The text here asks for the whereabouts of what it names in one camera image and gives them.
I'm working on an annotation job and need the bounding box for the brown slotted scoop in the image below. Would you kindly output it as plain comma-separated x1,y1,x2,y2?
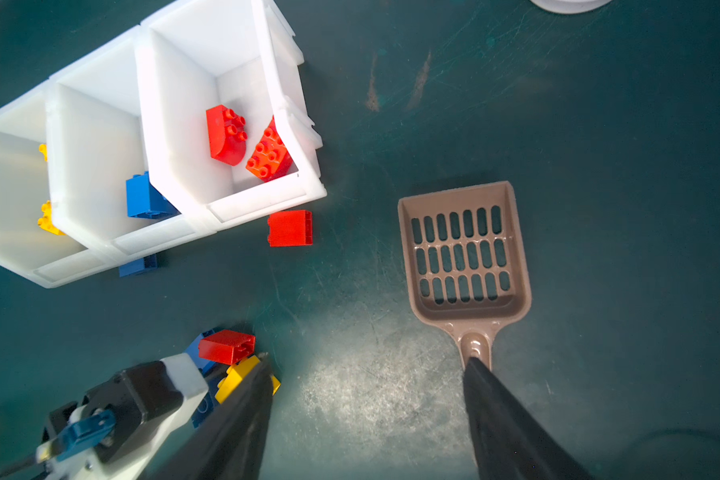
398,181,532,366

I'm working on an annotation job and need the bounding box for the red lego floor brick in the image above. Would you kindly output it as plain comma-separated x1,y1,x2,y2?
267,210,313,248

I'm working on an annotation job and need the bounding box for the yellow lego square brick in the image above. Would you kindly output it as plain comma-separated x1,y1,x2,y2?
37,201,65,236

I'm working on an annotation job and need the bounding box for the blue lego brick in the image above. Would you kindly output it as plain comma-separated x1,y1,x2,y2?
191,377,222,429
126,171,178,220
184,328,223,376
118,254,158,278

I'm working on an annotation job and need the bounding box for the red lego tall brick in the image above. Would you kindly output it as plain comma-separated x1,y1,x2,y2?
206,105,248,166

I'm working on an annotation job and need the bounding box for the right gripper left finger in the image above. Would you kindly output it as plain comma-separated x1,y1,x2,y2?
150,361,273,479

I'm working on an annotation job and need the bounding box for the small red lego brick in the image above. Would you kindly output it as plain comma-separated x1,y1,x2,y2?
198,330,256,366

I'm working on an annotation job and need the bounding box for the middle white bin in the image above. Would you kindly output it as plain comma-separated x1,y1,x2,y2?
46,27,211,266

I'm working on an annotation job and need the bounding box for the right white bin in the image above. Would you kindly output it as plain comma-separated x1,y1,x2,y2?
135,1,326,231

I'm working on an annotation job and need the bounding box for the red lego bottom brick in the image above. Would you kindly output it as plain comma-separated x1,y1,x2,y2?
245,118,293,182

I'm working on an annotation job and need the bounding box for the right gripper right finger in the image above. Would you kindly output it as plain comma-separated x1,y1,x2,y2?
463,358,592,479

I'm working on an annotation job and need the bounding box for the blue lego brick under gripper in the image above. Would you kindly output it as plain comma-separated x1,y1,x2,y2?
118,254,158,278

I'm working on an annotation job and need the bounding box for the white bin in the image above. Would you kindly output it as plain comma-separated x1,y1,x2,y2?
46,27,211,266
0,81,110,288
135,1,326,231

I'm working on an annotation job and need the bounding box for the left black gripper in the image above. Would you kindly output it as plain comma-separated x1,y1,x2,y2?
35,353,208,479

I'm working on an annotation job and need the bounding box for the left white bin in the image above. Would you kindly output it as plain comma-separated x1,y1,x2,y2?
0,81,110,288

